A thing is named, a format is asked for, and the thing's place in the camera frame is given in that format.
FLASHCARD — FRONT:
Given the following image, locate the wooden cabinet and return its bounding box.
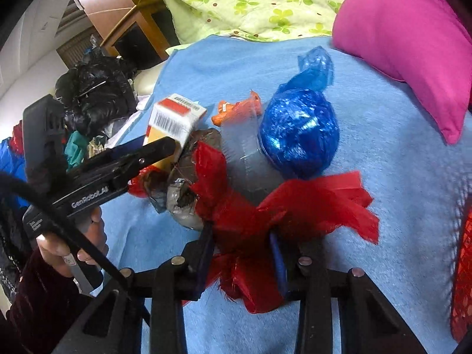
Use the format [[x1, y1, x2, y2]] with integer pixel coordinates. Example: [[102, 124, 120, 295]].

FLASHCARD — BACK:
[[63, 0, 182, 71]]

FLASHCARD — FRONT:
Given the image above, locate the person's left forearm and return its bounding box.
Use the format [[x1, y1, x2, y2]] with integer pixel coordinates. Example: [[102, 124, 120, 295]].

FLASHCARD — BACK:
[[6, 250, 94, 354]]

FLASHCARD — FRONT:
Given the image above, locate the black garbage bag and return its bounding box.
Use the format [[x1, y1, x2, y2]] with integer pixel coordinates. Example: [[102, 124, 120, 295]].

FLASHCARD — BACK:
[[55, 55, 139, 138]]

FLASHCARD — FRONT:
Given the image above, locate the blue plastic bag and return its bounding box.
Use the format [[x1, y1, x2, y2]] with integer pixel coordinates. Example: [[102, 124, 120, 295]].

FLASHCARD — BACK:
[[258, 46, 340, 181]]

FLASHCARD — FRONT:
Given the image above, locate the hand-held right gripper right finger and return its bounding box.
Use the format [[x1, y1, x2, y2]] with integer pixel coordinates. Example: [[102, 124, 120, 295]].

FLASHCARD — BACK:
[[269, 230, 419, 354]]

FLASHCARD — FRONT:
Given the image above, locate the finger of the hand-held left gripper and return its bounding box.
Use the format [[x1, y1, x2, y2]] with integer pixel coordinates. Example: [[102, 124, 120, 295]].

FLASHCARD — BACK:
[[67, 136, 178, 193]]

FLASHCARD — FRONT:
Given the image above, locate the pink pillow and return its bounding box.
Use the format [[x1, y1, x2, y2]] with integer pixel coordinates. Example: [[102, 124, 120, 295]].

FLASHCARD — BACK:
[[332, 0, 472, 145]]

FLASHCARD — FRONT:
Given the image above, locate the cream pillow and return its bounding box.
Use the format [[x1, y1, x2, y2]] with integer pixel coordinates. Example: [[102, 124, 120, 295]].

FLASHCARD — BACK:
[[133, 62, 167, 97]]

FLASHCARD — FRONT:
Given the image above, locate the white and red cardboard box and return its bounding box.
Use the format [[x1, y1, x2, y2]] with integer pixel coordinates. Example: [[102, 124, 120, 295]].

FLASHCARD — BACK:
[[142, 94, 208, 172]]

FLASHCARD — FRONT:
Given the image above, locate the metal vent grille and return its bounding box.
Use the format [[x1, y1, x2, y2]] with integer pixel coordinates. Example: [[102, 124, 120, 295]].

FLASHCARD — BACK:
[[55, 0, 98, 71]]

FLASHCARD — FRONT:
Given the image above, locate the grey plastic bag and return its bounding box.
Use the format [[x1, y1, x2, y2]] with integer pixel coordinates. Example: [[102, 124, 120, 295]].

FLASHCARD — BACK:
[[147, 128, 222, 231]]

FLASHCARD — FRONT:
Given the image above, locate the red plastic bag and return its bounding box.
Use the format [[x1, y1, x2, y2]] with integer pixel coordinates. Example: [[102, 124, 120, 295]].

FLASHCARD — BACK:
[[129, 142, 380, 315]]

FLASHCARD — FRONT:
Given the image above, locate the clear plastic wrapper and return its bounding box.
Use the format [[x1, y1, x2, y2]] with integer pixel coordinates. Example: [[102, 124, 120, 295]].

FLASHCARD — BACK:
[[220, 116, 283, 201]]

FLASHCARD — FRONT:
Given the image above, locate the pile of colourful clothes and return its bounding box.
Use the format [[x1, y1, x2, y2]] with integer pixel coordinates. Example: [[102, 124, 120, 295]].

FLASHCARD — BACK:
[[0, 171, 130, 289]]

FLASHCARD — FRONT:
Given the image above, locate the green clover print quilt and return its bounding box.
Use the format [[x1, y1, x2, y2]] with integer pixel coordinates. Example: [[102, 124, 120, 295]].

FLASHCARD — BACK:
[[140, 0, 369, 43]]

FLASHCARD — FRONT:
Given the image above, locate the teal cloth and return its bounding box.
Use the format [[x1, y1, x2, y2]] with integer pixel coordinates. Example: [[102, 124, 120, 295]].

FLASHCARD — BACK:
[[65, 131, 108, 169]]

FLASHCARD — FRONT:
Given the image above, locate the light blue blanket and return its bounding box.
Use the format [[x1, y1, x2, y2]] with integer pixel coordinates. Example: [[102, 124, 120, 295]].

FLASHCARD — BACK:
[[90, 35, 472, 354]]

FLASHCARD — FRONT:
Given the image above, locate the person's left hand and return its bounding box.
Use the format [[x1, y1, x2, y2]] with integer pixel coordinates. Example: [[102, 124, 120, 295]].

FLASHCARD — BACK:
[[36, 206, 108, 278]]

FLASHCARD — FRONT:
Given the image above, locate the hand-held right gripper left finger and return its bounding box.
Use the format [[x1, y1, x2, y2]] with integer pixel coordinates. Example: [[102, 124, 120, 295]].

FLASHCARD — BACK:
[[52, 225, 216, 354]]

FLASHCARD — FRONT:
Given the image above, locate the red mesh bag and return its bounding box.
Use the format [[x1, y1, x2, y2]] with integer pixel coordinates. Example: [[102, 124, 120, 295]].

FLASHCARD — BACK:
[[450, 206, 472, 343]]

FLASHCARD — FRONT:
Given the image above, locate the orange plastic wrapper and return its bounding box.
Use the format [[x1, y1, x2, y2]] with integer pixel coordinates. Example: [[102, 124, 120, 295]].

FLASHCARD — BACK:
[[211, 90, 263, 128]]

